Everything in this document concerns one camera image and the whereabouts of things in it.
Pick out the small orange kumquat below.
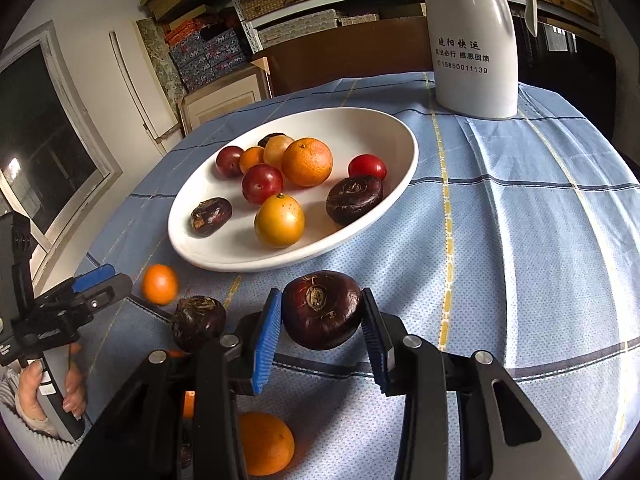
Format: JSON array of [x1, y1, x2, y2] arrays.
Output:
[[141, 263, 179, 307]]

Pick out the dark red plum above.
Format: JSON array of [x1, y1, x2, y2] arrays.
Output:
[[281, 271, 362, 351]]

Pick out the dark chestnut back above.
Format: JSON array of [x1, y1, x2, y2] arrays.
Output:
[[190, 197, 232, 236]]

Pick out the orange round tomato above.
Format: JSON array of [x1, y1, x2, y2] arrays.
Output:
[[254, 193, 306, 248]]

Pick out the dark brown date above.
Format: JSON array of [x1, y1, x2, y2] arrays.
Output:
[[326, 176, 384, 226]]

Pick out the dark red cherry tomato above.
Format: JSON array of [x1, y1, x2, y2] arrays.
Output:
[[242, 164, 283, 205]]

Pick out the small orange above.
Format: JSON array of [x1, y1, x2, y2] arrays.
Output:
[[239, 145, 264, 174]]

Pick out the small red cherry tomato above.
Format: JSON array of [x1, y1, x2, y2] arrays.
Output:
[[348, 154, 387, 181]]

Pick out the large orange mandarin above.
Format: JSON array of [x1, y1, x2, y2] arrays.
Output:
[[281, 138, 333, 188]]

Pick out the yellow-green tomato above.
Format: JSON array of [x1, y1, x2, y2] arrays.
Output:
[[264, 135, 294, 169]]

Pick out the large yellow-orange tomato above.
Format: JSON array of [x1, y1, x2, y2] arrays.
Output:
[[182, 391, 195, 420]]

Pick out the dark water chestnut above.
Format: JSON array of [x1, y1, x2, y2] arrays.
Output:
[[216, 145, 244, 179]]

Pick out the person's left hand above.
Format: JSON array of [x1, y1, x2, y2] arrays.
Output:
[[16, 359, 87, 422]]

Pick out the blue checked tablecloth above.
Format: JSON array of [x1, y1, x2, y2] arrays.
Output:
[[79, 73, 639, 479]]

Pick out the stack of blue patterned boxes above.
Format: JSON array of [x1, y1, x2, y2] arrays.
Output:
[[169, 28, 247, 92]]

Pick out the white ceramic plate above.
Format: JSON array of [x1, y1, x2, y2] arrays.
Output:
[[167, 107, 419, 273]]

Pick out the framed picture leaning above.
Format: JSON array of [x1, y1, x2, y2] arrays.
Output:
[[178, 58, 272, 136]]

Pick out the brown wooden chair back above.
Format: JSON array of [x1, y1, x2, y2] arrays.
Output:
[[254, 16, 434, 96]]

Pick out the white thermos jug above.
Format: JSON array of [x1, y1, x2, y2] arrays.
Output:
[[426, 0, 518, 119]]

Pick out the window with white frame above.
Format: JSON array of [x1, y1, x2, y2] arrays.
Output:
[[1, 22, 122, 287]]

